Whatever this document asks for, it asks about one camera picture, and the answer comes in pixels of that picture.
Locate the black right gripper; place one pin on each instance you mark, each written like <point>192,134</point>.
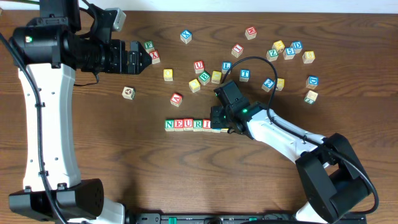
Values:
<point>216,116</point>

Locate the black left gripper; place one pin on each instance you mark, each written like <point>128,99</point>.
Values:
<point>132,58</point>

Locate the blue P wooden block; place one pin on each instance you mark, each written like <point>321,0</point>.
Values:
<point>216,130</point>

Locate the red i block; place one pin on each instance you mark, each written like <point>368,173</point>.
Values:
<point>207,125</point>
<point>237,50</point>

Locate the green R wooden block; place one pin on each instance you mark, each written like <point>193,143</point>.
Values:
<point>197,125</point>

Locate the red u block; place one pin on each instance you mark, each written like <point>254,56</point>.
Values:
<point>188,124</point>
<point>199,67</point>

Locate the red E wooden block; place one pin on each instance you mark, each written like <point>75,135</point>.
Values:
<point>178,125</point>

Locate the green N wooden block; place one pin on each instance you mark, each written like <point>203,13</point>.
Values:
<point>169,125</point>

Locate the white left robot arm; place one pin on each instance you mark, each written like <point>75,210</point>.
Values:
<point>48,51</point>

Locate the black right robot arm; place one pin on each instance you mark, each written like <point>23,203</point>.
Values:
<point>333,179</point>

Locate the red X wooden block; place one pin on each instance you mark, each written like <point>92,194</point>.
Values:
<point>155,56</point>

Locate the green F wooden block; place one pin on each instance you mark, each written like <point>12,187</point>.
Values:
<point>149,46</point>

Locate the yellow O wooden block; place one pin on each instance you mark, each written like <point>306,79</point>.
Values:
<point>168,75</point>

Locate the soccer ball O wooden block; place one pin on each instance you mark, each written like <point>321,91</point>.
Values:
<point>128,93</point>

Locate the yellow block beside B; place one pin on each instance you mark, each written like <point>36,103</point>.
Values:
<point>216,77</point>

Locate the yellow acorn wooden block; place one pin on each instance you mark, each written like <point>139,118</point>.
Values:
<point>194,85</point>

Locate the green B wooden block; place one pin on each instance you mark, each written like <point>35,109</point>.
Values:
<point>204,78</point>

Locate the blue X wooden block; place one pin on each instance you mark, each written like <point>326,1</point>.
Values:
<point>186,36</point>

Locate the blue T wooden block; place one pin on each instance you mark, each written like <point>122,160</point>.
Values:
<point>244,75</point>

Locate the blue L wooden block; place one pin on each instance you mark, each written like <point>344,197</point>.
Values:
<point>225,67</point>

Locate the blue 2 wooden block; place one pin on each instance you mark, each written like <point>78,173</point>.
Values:
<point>268,85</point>

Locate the red A wooden block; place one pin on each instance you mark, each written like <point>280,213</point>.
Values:
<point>176,99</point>

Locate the yellow hammer wooden block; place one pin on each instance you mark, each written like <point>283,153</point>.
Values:
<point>280,84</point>

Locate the green Z wooden block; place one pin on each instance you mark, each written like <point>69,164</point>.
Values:
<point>272,55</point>

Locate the green white Z block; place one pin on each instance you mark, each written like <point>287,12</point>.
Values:
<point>311,97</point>

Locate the red block far back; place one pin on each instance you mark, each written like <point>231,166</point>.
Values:
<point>250,33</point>

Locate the yellow block behind Z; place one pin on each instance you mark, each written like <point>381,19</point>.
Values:
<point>278,46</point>

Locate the blue 5 wooden block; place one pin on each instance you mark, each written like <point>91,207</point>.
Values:
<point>288,53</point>

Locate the blue D block right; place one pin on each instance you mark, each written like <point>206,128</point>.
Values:
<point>312,82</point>

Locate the blue d block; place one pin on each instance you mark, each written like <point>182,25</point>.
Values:
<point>297,46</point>
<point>312,82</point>

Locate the blue D block upper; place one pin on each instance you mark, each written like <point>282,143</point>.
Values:
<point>297,46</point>

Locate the yellow 8 wooden block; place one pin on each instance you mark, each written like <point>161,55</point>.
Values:
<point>308,57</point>

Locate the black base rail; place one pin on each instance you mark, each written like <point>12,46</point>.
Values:
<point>158,218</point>

